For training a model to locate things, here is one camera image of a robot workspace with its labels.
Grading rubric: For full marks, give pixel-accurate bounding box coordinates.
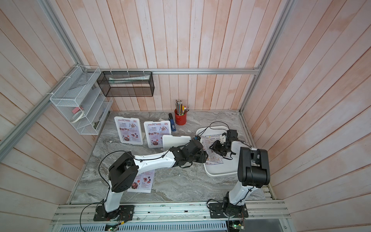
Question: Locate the Dim Sum Inn menu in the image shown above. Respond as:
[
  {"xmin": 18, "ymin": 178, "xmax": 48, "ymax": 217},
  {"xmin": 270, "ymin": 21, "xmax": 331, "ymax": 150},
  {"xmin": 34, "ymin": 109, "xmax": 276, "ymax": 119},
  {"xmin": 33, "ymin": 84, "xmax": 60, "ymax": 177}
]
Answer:
[{"xmin": 201, "ymin": 134, "xmax": 224, "ymax": 165}]

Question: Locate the white menu holder front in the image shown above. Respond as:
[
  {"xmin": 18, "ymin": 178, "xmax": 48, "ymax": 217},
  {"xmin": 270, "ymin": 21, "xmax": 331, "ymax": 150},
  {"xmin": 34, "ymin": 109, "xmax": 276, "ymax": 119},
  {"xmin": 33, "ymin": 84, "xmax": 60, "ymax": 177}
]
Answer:
[{"xmin": 162, "ymin": 135, "xmax": 191, "ymax": 151}]

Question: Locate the white menu holder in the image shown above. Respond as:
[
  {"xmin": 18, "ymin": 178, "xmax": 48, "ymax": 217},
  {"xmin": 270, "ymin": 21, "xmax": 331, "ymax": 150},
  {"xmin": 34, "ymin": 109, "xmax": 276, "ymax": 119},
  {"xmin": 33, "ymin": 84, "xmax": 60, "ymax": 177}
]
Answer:
[
  {"xmin": 144, "ymin": 120, "xmax": 172, "ymax": 148},
  {"xmin": 162, "ymin": 135, "xmax": 191, "ymax": 151},
  {"xmin": 114, "ymin": 116, "xmax": 143, "ymax": 145}
]

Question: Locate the red special menu sheet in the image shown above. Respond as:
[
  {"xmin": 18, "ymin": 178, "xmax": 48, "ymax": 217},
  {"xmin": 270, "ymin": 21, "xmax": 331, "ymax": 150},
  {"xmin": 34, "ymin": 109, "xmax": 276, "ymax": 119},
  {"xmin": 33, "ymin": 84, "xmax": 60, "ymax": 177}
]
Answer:
[{"xmin": 128, "ymin": 170, "xmax": 155, "ymax": 193}]

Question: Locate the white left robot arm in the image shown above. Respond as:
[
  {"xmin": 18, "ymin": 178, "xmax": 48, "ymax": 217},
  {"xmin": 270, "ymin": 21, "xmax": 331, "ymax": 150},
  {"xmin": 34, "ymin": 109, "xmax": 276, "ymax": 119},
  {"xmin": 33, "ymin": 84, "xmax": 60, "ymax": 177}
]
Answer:
[{"xmin": 93, "ymin": 139, "xmax": 208, "ymax": 221}]

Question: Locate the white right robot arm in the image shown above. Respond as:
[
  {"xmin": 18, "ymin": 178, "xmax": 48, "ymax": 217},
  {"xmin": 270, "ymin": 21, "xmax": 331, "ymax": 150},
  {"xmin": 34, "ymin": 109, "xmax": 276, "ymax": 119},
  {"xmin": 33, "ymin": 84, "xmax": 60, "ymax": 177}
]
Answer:
[{"xmin": 206, "ymin": 130, "xmax": 271, "ymax": 218}]

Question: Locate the white menu holder middle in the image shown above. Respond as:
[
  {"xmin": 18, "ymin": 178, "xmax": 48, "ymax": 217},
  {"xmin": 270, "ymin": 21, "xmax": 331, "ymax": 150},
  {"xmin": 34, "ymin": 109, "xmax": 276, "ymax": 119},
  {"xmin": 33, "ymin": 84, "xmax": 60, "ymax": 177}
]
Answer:
[{"xmin": 144, "ymin": 120, "xmax": 172, "ymax": 148}]

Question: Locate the white menu holder left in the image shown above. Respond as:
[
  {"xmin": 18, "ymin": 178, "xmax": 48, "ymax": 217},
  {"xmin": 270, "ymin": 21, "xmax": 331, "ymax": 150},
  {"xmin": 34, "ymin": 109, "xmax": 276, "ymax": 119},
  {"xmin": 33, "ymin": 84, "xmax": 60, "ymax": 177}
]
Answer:
[{"xmin": 114, "ymin": 116, "xmax": 143, "ymax": 145}]

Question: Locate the white plastic tray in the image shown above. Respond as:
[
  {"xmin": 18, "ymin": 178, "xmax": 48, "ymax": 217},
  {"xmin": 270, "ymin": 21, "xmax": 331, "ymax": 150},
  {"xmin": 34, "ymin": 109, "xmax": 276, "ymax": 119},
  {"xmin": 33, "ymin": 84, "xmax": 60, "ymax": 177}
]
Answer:
[{"xmin": 196, "ymin": 126, "xmax": 248, "ymax": 177}]

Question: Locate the red metal bucket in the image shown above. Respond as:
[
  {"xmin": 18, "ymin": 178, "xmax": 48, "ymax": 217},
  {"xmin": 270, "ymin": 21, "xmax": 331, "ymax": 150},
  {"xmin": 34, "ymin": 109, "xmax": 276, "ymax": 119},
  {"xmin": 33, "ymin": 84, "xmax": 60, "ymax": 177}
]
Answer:
[{"xmin": 174, "ymin": 109, "xmax": 187, "ymax": 126}]

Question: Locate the white tape roll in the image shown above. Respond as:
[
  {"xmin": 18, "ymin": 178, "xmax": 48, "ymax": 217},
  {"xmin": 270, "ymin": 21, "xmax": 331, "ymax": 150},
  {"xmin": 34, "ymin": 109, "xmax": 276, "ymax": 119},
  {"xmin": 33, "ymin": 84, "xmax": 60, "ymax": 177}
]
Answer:
[{"xmin": 70, "ymin": 109, "xmax": 85, "ymax": 124}]

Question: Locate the pink eraser block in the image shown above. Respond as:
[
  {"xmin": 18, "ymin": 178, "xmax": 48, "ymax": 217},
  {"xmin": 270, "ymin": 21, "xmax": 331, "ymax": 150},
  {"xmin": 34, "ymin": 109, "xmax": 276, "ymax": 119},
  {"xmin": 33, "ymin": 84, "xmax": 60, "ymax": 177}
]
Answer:
[{"xmin": 71, "ymin": 107, "xmax": 82, "ymax": 114}]

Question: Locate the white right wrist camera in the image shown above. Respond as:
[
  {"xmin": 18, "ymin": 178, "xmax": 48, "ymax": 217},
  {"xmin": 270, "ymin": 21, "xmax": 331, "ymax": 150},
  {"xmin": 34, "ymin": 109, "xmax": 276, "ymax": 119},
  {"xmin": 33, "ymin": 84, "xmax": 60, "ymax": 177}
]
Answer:
[{"xmin": 220, "ymin": 132, "xmax": 228, "ymax": 144}]

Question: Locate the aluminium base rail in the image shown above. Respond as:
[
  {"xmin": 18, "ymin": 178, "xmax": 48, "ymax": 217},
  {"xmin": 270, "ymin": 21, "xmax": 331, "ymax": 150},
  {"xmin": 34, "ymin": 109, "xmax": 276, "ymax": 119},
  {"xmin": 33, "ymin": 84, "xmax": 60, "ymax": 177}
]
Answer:
[{"xmin": 51, "ymin": 200, "xmax": 295, "ymax": 232}]

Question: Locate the black mesh wall basket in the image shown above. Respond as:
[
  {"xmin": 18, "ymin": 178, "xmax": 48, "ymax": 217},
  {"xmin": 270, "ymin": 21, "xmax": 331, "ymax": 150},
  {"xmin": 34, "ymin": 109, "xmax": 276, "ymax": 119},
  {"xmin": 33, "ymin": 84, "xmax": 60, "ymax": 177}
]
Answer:
[{"xmin": 97, "ymin": 71, "xmax": 155, "ymax": 97}]

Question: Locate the white wire wall shelf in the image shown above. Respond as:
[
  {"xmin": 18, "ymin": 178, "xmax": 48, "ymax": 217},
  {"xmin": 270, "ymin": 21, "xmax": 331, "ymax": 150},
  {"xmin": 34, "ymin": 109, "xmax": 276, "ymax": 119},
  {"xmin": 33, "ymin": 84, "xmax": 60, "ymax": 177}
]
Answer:
[{"xmin": 50, "ymin": 65, "xmax": 113, "ymax": 135}]

